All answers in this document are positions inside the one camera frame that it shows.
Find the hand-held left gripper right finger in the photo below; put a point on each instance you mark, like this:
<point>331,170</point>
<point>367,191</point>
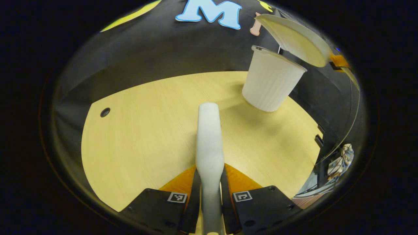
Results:
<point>227,202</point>

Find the pale crumpled cloth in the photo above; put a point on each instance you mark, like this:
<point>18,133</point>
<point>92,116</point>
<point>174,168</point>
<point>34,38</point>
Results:
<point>341,161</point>

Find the white ribbed garbage bin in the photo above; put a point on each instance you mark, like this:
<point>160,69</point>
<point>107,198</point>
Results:
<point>271,81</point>

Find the light wooden desktop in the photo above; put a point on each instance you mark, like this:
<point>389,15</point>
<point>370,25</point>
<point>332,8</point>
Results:
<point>147,137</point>

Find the small white broom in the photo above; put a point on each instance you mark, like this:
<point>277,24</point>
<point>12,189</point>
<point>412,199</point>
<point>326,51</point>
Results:
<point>209,143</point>

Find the white dustpan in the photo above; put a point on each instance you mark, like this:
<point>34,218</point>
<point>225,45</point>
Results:
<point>297,37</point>

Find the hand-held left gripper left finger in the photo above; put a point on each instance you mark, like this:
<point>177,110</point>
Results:
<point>195,202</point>

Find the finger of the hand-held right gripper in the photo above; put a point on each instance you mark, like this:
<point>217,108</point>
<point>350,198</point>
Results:
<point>339,61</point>

